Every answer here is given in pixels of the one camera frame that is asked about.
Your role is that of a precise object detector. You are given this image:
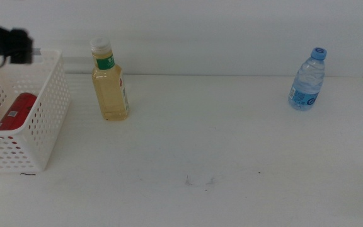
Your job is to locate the red soda can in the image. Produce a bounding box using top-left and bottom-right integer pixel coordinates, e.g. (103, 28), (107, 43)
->
(0, 92), (38, 132)

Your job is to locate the yellow liquid clear bottle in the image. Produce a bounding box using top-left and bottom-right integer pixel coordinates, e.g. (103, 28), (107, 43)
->
(89, 37), (130, 122)

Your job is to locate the blue cap water bottle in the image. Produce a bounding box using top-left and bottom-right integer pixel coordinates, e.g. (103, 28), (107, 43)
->
(287, 47), (328, 112)

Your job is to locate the white perforated plastic basket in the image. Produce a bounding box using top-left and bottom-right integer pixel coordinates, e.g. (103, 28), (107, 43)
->
(0, 49), (71, 173)

